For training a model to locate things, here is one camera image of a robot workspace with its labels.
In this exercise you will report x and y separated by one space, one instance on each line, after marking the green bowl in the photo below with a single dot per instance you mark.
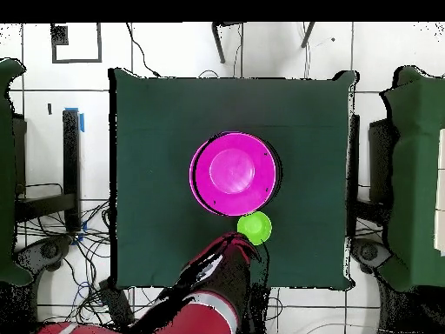
255 226

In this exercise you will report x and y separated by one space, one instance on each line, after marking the white boxes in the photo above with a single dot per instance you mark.
441 191

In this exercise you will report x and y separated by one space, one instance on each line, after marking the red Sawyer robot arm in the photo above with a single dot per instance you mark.
208 295

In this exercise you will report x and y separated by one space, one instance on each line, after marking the large pink bowl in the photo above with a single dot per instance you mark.
233 174

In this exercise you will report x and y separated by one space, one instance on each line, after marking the dark green table cloth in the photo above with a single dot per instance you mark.
174 104

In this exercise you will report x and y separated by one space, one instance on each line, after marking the black metal leg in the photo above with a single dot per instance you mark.
218 41
307 34

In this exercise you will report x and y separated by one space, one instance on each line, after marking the black office chair base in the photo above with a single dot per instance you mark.
368 252
48 250

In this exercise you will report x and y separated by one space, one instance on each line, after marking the green covered side table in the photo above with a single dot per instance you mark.
413 174
7 174

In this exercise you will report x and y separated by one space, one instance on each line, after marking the black power adapter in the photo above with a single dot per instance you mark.
116 304

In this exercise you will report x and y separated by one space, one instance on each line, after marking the black stand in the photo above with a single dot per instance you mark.
71 156
380 156

